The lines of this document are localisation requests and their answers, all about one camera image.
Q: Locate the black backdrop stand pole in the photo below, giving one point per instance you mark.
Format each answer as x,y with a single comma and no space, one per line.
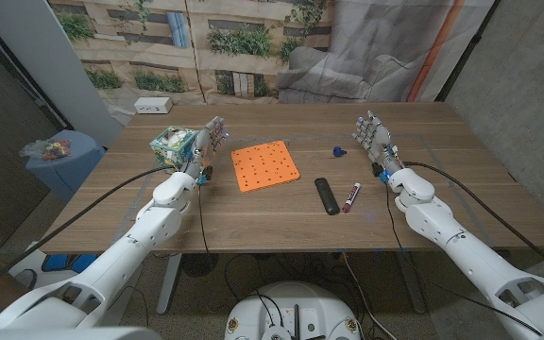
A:
465,52

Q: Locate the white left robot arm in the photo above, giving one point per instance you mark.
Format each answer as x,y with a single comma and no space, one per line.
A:
125,250

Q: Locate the blue peg toy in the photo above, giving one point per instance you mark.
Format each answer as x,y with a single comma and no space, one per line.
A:
337,151

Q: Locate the white robot head rim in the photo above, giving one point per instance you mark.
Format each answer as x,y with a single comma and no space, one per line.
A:
64,334

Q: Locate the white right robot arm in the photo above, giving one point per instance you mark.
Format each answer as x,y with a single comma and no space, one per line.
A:
465,250

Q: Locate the black TV remote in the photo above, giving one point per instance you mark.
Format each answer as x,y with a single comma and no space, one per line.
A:
326,196

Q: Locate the floral tissue box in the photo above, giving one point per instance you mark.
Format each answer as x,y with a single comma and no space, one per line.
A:
170,144

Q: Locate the printed fabric backdrop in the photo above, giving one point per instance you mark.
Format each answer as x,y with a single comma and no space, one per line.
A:
253,47

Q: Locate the grey table leg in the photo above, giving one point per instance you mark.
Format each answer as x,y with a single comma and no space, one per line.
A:
411,283
168,283

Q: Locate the blue round stool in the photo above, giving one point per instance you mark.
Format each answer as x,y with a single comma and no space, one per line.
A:
69,170

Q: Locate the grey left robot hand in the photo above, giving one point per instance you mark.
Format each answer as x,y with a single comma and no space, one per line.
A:
203,151

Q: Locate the red marker white cap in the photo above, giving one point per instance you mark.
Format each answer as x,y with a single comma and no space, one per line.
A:
351,197

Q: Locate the orange peg board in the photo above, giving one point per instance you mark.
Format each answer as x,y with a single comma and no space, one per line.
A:
265,165

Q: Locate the white power strip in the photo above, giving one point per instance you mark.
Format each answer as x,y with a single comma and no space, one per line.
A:
153,105

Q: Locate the white wall panel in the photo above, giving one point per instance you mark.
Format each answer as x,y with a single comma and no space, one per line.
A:
40,47

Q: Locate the round black floor fan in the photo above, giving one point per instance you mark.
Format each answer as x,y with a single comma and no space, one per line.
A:
198,264

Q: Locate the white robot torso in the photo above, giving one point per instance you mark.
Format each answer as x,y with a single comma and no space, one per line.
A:
295,302

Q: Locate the plastic bag colourful toys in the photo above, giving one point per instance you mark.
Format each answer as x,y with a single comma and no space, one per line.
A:
50,148

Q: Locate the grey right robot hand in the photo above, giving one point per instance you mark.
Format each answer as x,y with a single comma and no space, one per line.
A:
377,139

